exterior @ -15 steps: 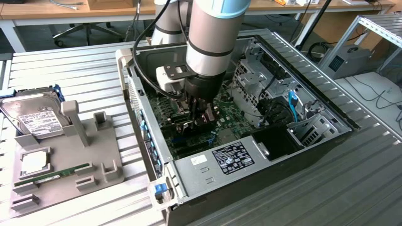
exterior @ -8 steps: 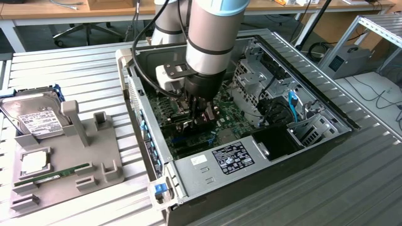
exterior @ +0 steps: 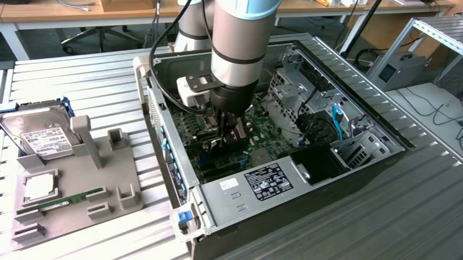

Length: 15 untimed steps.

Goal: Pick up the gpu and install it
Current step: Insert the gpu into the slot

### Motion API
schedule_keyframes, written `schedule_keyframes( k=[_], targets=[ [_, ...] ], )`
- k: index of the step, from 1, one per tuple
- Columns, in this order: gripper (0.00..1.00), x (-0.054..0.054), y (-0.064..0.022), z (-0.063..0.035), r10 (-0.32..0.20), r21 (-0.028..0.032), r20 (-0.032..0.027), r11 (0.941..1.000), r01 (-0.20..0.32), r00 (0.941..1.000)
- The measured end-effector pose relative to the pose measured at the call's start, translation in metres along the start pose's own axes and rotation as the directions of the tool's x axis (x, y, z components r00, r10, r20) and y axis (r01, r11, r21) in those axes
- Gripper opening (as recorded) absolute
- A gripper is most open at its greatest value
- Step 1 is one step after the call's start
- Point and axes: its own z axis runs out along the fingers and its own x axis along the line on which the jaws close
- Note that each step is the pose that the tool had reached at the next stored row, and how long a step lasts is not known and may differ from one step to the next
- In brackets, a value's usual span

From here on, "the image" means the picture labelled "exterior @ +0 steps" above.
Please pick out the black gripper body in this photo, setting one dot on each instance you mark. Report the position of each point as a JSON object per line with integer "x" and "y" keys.
{"x": 233, "y": 100}

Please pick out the graphics card with metal bracket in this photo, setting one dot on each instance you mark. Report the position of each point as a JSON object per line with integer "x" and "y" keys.
{"x": 227, "y": 150}

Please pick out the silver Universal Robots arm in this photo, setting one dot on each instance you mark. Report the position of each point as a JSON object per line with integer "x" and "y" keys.
{"x": 237, "y": 46}

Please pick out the CPU socket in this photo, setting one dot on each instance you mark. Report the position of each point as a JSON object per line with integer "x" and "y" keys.
{"x": 207, "y": 122}

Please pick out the green motherboard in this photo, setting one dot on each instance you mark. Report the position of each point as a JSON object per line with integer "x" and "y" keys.
{"x": 267, "y": 135}

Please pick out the blue expansion slot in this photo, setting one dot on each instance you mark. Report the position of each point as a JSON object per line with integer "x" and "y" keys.
{"x": 202, "y": 162}

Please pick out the metal disk bay cage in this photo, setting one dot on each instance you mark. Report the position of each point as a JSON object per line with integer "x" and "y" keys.
{"x": 290, "y": 89}

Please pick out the grey power supply unit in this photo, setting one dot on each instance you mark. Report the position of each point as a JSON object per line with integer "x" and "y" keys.
{"x": 231, "y": 200}

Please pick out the open black PC case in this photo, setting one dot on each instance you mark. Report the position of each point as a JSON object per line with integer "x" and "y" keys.
{"x": 231, "y": 208}

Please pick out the blue case latch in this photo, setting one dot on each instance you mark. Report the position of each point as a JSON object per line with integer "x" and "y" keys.
{"x": 185, "y": 216}

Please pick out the wooden desk with clutter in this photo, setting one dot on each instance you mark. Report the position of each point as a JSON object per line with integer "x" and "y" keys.
{"x": 326, "y": 9}

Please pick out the blue disk caddy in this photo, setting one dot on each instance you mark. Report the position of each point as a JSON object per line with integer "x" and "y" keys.
{"x": 68, "y": 107}

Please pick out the black office chair base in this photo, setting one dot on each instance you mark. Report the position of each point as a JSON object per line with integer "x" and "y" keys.
{"x": 102, "y": 32}

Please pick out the orange white small box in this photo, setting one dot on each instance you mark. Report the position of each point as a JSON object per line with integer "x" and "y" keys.
{"x": 326, "y": 2}

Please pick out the grey parts rack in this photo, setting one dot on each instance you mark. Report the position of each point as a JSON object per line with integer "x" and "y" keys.
{"x": 76, "y": 178}

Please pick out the black stand pole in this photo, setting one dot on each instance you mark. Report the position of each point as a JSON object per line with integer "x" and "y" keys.
{"x": 365, "y": 19}

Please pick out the green RAM stick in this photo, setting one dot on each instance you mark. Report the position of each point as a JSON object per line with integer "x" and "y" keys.
{"x": 78, "y": 197}

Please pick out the grey control box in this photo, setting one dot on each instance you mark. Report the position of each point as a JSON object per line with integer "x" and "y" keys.
{"x": 409, "y": 70}

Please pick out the silver hard disk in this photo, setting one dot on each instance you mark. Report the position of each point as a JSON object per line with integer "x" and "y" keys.
{"x": 39, "y": 132}

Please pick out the silver CPU chip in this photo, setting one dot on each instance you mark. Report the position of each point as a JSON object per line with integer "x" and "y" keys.
{"x": 39, "y": 188}

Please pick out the grey box with vent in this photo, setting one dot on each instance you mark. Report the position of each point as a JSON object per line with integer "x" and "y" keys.
{"x": 434, "y": 29}

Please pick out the wooden desk with white legs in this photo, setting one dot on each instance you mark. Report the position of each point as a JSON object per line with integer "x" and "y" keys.
{"x": 43, "y": 13}

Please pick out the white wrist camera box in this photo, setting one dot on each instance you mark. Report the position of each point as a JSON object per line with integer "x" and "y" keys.
{"x": 190, "y": 94}

